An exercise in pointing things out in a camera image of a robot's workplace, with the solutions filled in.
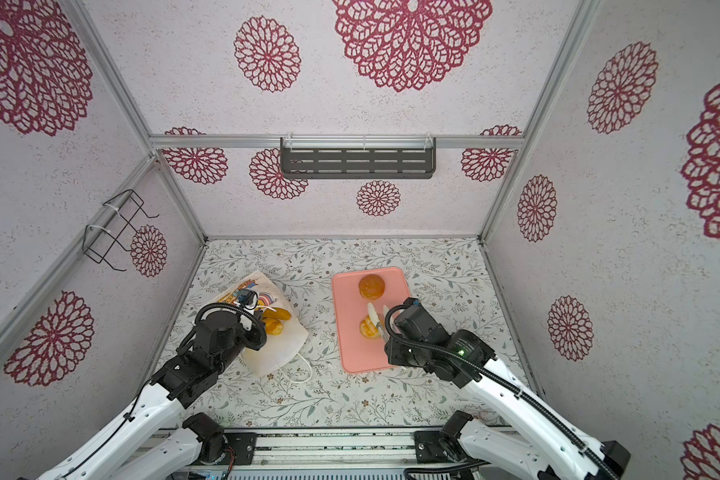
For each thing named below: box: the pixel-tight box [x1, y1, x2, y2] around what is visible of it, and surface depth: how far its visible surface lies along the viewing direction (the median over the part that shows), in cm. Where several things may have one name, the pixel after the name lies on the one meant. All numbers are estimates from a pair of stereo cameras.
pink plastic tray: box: [332, 267, 409, 374], surface depth 102 cm
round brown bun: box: [358, 274, 385, 300], surface depth 103 cm
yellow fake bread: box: [360, 315, 381, 339], surface depth 93 cm
